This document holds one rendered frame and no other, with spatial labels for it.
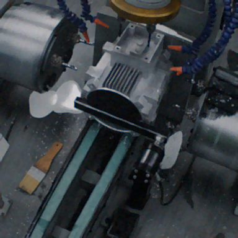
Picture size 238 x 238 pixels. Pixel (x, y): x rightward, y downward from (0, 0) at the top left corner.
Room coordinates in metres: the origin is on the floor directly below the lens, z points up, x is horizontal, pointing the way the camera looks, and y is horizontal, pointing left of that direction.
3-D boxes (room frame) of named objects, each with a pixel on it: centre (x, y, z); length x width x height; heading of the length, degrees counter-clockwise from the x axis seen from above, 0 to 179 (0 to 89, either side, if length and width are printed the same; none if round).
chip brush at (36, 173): (0.77, 0.20, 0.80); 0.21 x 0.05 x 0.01; 155
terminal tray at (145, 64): (0.98, -0.03, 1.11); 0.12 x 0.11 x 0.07; 162
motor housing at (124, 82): (0.94, -0.01, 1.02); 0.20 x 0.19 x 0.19; 162
